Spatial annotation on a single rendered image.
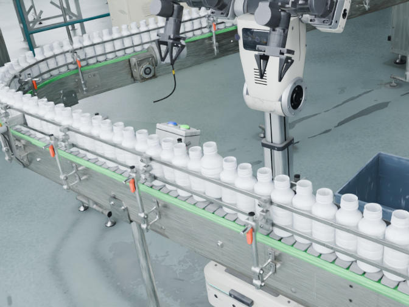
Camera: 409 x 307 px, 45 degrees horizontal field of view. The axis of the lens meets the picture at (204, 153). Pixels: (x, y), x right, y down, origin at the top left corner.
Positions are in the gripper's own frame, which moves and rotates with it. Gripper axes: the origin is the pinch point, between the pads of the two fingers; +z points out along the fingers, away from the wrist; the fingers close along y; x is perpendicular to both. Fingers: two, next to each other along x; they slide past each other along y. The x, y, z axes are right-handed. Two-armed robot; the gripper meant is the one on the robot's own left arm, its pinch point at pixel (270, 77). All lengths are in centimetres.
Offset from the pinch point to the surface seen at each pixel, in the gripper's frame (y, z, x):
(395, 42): -63, -51, 386
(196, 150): -9.7, 23.7, -20.1
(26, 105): -102, 26, -11
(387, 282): 50, 40, -26
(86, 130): -60, 28, -16
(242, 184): 9.9, 28.3, -25.3
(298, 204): 26.8, 28.8, -26.9
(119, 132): -43, 25, -18
